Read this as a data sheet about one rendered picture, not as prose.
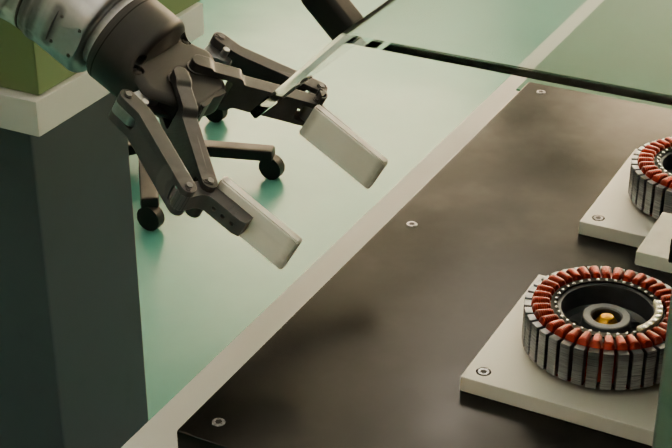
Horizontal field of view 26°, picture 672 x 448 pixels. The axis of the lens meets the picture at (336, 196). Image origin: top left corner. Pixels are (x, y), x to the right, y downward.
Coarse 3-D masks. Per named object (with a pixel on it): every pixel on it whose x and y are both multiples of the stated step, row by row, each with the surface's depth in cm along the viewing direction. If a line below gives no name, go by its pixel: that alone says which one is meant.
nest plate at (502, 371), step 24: (528, 288) 107; (504, 336) 101; (480, 360) 99; (504, 360) 99; (528, 360) 99; (480, 384) 96; (504, 384) 96; (528, 384) 96; (552, 384) 96; (528, 408) 95; (552, 408) 95; (576, 408) 94; (600, 408) 94; (624, 408) 94; (648, 408) 94; (624, 432) 93; (648, 432) 92
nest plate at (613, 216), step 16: (624, 176) 123; (608, 192) 120; (624, 192) 120; (592, 208) 118; (608, 208) 118; (624, 208) 118; (592, 224) 116; (608, 224) 116; (624, 224) 116; (640, 224) 116; (608, 240) 116; (624, 240) 115; (640, 240) 114
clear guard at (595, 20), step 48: (432, 0) 79; (480, 0) 79; (528, 0) 79; (576, 0) 79; (624, 0) 79; (336, 48) 75; (384, 48) 74; (432, 48) 73; (480, 48) 73; (528, 48) 73; (576, 48) 73; (624, 48) 73; (624, 96) 69
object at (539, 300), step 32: (544, 288) 100; (576, 288) 101; (608, 288) 101; (640, 288) 100; (544, 320) 96; (576, 320) 100; (640, 320) 100; (544, 352) 96; (576, 352) 94; (608, 352) 94; (640, 352) 94; (576, 384) 95; (608, 384) 94; (640, 384) 95
